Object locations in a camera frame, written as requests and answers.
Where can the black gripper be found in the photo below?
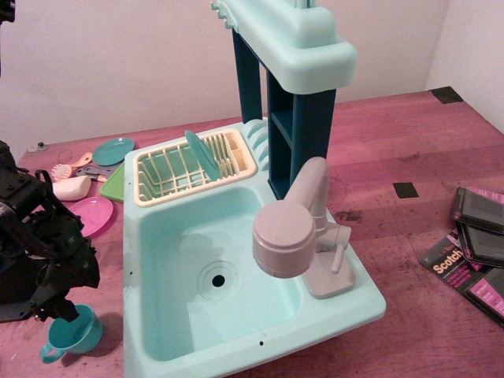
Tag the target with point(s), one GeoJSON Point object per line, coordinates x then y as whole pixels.
{"type": "Point", "coordinates": [55, 235]}

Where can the teal toy cup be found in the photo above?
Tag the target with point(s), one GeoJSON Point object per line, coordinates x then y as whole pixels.
{"type": "Point", "coordinates": [74, 337]}

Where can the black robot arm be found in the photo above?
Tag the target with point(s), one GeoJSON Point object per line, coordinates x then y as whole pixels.
{"type": "Point", "coordinates": [21, 195]}

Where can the light blue toy sink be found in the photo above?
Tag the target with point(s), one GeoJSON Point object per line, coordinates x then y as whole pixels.
{"type": "Point", "coordinates": [196, 304]}

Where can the pink toy plate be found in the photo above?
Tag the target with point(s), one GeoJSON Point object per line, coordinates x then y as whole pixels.
{"type": "Point", "coordinates": [94, 213]}

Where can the white toy soap bottle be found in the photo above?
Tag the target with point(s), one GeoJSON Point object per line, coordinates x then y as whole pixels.
{"type": "Point", "coordinates": [72, 189]}

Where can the green cutting board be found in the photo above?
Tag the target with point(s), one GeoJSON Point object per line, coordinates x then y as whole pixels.
{"type": "Point", "coordinates": [113, 188]}

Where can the orange toy dish brush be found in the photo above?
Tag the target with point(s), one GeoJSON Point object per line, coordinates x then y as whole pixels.
{"type": "Point", "coordinates": [64, 171]}

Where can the grey toy scraper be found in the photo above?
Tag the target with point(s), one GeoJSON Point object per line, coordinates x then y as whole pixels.
{"type": "Point", "coordinates": [95, 172]}

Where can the teal toy plate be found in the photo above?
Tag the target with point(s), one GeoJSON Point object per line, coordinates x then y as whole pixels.
{"type": "Point", "coordinates": [112, 151]}

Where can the cream dish drying rack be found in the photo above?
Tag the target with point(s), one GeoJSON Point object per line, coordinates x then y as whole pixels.
{"type": "Point", "coordinates": [171, 171]}

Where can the teal plate in rack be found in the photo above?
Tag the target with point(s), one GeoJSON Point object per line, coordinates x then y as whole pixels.
{"type": "Point", "coordinates": [204, 155]}

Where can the grey toy faucet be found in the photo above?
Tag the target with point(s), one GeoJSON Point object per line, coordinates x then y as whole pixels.
{"type": "Point", "coordinates": [294, 237]}

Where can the dark blue shelf tower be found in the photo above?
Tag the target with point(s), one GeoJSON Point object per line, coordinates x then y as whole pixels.
{"type": "Point", "coordinates": [299, 125]}

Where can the light blue top shelf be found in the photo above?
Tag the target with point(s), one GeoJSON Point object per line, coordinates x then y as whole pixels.
{"type": "Point", "coordinates": [297, 41]}

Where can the black tape patch middle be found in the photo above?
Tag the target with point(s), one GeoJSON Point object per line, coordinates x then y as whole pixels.
{"type": "Point", "coordinates": [405, 190]}

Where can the Scotch tape package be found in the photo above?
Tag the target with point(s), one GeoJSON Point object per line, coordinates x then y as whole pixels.
{"type": "Point", "coordinates": [447, 261]}

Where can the middle black pink package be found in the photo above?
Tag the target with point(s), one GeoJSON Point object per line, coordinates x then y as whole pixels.
{"type": "Point", "coordinates": [480, 246]}

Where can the black pink package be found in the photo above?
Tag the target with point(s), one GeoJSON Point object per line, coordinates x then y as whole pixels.
{"type": "Point", "coordinates": [487, 294]}
{"type": "Point", "coordinates": [478, 208]}
{"type": "Point", "coordinates": [480, 246]}

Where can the upper black pink package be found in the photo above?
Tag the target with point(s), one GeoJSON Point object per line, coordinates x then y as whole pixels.
{"type": "Point", "coordinates": [478, 208]}

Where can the lower black pink package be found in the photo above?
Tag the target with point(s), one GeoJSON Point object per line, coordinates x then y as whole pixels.
{"type": "Point", "coordinates": [487, 294]}

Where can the black tape patch corner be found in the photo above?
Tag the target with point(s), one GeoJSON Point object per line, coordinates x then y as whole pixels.
{"type": "Point", "coordinates": [446, 95]}

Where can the small metal screw mount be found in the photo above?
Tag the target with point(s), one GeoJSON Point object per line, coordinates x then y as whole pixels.
{"type": "Point", "coordinates": [39, 147]}

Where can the black camera mount corner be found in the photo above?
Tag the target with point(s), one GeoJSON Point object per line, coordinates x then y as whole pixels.
{"type": "Point", "coordinates": [7, 11]}

